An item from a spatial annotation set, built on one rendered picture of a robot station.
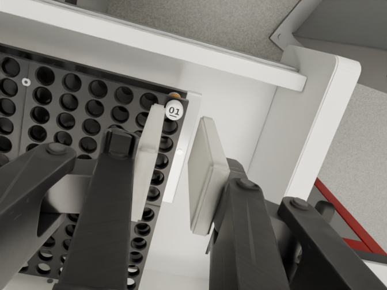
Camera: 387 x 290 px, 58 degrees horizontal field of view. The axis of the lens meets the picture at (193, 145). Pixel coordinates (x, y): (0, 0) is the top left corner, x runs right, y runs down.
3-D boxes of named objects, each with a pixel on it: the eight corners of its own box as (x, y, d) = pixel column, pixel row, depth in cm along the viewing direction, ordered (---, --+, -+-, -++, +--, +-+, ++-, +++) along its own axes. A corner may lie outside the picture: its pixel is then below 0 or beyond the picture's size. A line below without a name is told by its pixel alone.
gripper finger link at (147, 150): (139, 224, 13) (120, 220, 13) (153, 156, 20) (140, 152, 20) (158, 152, 12) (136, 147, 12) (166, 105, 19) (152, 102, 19)
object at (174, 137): (188, 99, 25) (189, 101, 25) (137, 287, 31) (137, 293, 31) (163, 93, 25) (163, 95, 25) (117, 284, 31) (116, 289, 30)
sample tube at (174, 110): (179, 106, 28) (179, 122, 24) (164, 102, 28) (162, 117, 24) (183, 92, 28) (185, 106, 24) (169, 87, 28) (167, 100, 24)
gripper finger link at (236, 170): (230, 210, 11) (317, 229, 11) (215, 153, 16) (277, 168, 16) (217, 248, 12) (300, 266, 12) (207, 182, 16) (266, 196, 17)
